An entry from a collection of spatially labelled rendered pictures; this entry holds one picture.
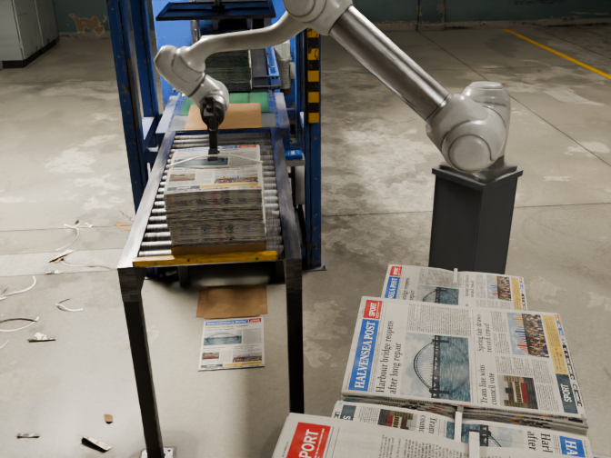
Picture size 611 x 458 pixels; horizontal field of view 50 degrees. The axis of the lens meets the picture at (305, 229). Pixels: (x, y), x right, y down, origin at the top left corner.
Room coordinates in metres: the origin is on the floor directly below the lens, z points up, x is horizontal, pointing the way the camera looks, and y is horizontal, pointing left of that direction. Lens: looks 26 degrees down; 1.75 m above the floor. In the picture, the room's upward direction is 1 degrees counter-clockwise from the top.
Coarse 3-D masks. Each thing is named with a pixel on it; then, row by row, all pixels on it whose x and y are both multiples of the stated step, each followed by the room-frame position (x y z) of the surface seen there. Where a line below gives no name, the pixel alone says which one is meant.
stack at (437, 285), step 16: (400, 272) 1.61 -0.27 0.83; (416, 272) 1.60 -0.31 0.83; (432, 272) 1.60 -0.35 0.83; (448, 272) 1.61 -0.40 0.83; (464, 272) 1.60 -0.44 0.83; (384, 288) 1.52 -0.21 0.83; (400, 288) 1.52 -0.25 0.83; (416, 288) 1.52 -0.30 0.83; (432, 288) 1.52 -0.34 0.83; (448, 288) 1.51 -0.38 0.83; (464, 288) 1.51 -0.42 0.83; (480, 288) 1.51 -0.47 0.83; (496, 288) 1.51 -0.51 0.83; (512, 288) 1.51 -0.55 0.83; (464, 304) 1.43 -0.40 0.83; (480, 304) 1.43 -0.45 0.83; (496, 304) 1.43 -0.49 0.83; (512, 304) 1.42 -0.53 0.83
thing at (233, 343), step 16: (224, 320) 2.61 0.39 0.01; (240, 320) 2.60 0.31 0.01; (256, 320) 2.60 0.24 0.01; (208, 336) 2.48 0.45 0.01; (224, 336) 2.47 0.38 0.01; (240, 336) 2.47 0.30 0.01; (256, 336) 2.47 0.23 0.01; (208, 352) 2.36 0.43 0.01; (224, 352) 2.36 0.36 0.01; (240, 352) 2.36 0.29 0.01; (256, 352) 2.35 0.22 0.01; (208, 368) 2.25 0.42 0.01; (224, 368) 2.24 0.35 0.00
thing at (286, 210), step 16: (272, 128) 3.06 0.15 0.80; (272, 144) 2.82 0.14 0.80; (288, 176) 2.48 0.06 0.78; (288, 192) 2.26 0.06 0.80; (288, 208) 2.11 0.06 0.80; (288, 224) 1.98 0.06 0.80; (288, 240) 1.87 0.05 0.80; (288, 256) 1.76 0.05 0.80; (288, 272) 1.74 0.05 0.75; (288, 288) 1.74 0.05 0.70
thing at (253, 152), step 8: (256, 144) 2.14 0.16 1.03; (176, 152) 2.08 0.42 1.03; (184, 152) 2.07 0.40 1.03; (192, 152) 2.06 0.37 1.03; (200, 152) 2.06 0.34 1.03; (224, 152) 2.05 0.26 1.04; (232, 152) 2.05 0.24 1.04; (240, 152) 2.04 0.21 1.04; (248, 152) 2.04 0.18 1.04; (256, 152) 2.04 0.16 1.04; (176, 160) 1.97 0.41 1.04; (192, 160) 1.97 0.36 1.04; (200, 160) 1.97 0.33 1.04; (224, 160) 1.97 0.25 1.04
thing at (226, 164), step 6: (174, 162) 1.96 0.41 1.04; (186, 162) 1.95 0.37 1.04; (192, 162) 1.95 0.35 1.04; (198, 162) 1.95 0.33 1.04; (204, 162) 1.95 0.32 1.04; (210, 162) 1.95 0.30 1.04; (216, 162) 1.95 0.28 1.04; (222, 162) 1.95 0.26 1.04; (228, 162) 1.95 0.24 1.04; (234, 162) 1.95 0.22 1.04; (240, 162) 1.95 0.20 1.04; (246, 162) 1.95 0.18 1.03; (252, 162) 1.95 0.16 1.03; (174, 168) 1.90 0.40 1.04; (180, 168) 1.90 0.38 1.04; (186, 168) 1.90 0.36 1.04; (192, 168) 1.90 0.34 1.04; (198, 168) 1.90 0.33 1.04
